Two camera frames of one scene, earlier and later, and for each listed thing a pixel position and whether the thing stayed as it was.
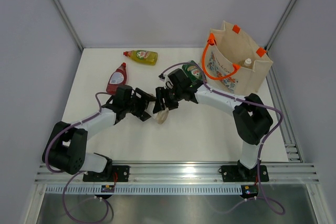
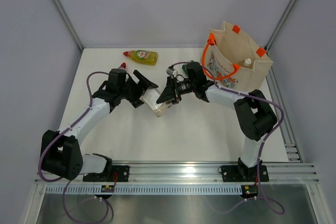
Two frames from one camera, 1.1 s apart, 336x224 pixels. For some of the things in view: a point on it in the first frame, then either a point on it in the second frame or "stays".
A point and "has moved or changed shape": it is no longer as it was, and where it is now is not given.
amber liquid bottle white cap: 248,62 stays
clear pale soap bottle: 160,116 has moved or changed shape
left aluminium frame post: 61,8 stays
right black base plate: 232,173 stays
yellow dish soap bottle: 143,56 stays
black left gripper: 143,103 → 143,84
